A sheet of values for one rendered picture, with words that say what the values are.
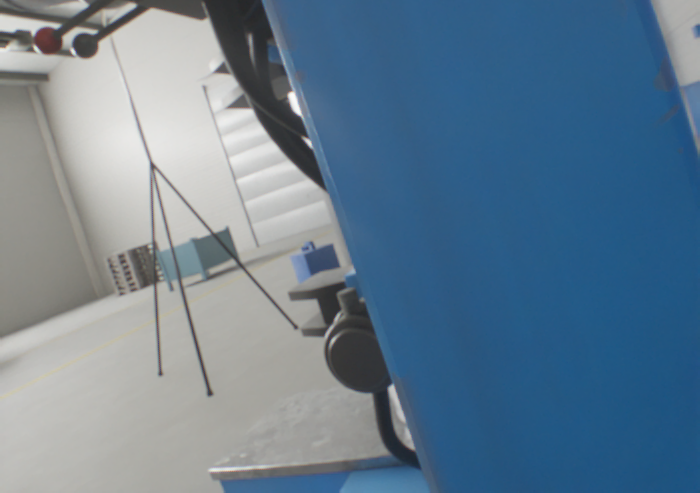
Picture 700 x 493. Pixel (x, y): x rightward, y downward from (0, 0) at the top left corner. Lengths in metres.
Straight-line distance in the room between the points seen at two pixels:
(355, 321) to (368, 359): 0.05
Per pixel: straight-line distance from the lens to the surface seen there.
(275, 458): 1.31
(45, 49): 0.73
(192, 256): 8.96
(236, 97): 1.02
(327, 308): 1.01
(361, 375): 0.67
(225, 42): 0.58
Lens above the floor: 0.68
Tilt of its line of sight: 4 degrees down
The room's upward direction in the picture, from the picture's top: 19 degrees counter-clockwise
